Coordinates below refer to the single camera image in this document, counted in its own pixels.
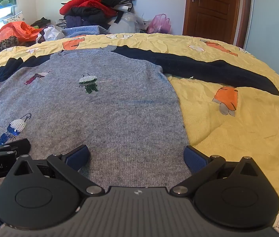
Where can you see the dark olive cloth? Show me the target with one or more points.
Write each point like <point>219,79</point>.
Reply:
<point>40,22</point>

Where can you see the leopard print cloth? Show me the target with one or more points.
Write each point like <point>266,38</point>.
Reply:
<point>6,43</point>

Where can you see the orange plastic bag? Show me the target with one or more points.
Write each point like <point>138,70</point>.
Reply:
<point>11,30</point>

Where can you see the white crumpled bag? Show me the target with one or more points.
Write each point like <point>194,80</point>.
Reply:
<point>51,33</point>

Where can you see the grey sweater with navy sleeves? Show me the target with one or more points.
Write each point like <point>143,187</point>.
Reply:
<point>104,118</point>

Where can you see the black white patterned cloth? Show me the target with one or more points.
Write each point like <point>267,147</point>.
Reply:
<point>61,24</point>

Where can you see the yellow printed quilt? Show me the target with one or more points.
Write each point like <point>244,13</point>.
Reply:
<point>228,138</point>

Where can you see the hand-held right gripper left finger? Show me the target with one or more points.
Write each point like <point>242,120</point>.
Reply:
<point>79,157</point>

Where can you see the red garment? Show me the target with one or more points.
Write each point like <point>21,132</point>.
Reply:
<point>87,2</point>

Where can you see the clear plastic bag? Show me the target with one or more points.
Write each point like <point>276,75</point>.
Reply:
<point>129,22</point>

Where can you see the floral pillow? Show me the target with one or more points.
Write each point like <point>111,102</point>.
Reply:
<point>16,18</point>

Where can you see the brown wooden door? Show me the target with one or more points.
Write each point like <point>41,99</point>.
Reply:
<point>211,5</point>

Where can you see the pink plastic bag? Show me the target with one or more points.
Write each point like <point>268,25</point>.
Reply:
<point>160,23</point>

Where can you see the black padded jacket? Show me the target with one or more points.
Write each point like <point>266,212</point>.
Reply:
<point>87,13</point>

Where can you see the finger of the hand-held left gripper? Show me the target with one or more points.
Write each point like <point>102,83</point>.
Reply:
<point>21,147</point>

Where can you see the light blue knit sweater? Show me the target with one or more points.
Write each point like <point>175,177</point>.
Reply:
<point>85,30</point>

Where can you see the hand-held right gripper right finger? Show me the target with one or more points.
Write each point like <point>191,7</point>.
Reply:
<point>195,159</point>

